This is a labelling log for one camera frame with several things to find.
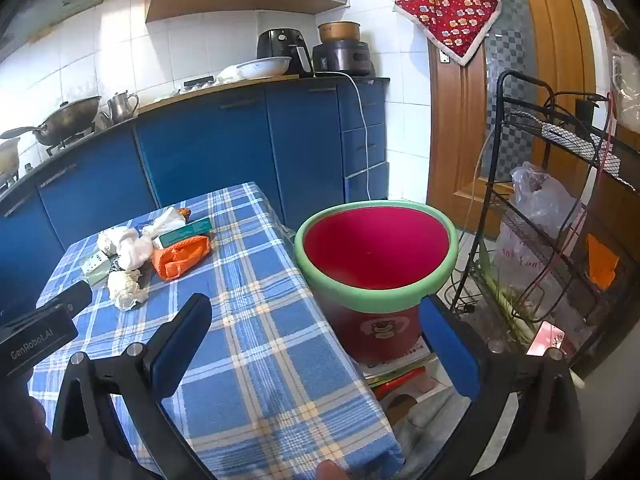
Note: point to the metal kettle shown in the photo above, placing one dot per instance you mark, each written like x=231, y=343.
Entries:
x=121, y=106

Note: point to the white cloth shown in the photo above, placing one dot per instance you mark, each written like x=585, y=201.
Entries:
x=135, y=255

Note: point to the smartphone lit screen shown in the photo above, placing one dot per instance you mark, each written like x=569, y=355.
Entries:
x=547, y=340

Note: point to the dark rice cooker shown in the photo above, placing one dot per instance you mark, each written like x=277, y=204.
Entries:
x=345, y=57

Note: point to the white plastic bag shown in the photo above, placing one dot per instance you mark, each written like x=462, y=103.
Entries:
x=162, y=222

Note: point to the orange cloth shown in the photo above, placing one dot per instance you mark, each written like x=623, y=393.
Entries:
x=180, y=260

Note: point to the black metal rack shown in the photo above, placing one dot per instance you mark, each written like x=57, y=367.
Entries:
x=622, y=172

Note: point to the person's right hand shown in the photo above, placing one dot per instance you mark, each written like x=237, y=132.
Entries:
x=332, y=472

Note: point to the blue plaid tablecloth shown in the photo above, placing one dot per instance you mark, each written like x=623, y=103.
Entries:
x=260, y=350

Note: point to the metal wok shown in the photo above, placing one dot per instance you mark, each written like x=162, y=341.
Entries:
x=70, y=115

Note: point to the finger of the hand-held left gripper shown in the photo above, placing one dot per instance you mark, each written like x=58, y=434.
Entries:
x=70, y=297

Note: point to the small pale green box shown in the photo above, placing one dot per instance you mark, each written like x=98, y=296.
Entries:
x=95, y=271

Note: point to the red bin with green rim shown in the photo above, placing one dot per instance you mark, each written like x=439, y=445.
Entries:
x=375, y=255

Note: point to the steel wool scrubber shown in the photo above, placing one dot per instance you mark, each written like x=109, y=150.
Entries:
x=115, y=263

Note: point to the white wrapped bundle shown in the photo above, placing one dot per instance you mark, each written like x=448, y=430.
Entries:
x=227, y=74

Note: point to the green onions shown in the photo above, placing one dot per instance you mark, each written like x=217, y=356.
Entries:
x=510, y=305

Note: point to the orange plastic piece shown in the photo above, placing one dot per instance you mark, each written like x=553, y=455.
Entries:
x=602, y=260

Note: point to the blue kitchen base cabinet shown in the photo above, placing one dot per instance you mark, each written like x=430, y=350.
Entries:
x=200, y=150

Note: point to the person's grey trousers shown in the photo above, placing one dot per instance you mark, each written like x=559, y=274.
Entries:
x=430, y=425

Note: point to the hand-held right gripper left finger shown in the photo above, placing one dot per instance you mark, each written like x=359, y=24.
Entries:
x=182, y=340

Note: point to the small brown food scrap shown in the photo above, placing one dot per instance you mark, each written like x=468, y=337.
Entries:
x=185, y=212

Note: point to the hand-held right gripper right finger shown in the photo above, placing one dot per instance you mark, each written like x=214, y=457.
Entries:
x=445, y=350

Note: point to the gas stove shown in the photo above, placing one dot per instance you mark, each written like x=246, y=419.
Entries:
x=70, y=141

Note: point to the green cardboard box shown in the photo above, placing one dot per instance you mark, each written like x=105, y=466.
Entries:
x=185, y=232

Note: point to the wooden door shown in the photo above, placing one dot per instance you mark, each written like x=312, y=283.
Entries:
x=460, y=135

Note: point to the red floral quilted cloth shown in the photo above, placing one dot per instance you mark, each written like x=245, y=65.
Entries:
x=445, y=0

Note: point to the white power strip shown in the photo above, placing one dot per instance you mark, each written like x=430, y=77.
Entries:
x=565, y=136

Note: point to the brown inner cooking pot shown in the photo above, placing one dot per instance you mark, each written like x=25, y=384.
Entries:
x=340, y=31

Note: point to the black air fryer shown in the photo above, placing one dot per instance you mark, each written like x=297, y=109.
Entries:
x=280, y=45

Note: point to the white bowl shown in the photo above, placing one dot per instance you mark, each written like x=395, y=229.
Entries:
x=262, y=66

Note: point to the printed paper stack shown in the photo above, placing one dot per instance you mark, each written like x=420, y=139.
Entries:
x=400, y=367

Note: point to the clear plastic bag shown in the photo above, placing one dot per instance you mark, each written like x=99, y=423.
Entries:
x=627, y=90
x=545, y=205

